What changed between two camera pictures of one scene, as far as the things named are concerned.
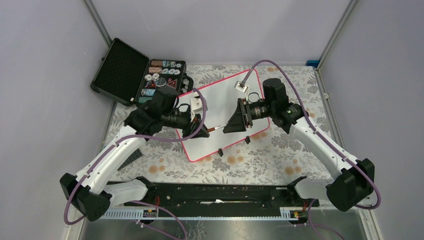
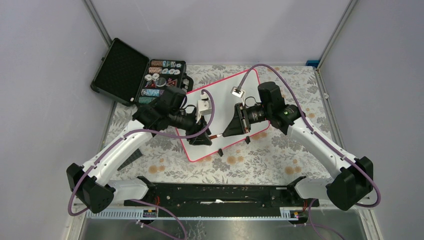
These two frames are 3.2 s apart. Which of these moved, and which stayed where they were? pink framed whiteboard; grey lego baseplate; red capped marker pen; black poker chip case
Moved: red capped marker pen
Stayed: pink framed whiteboard; black poker chip case; grey lego baseplate
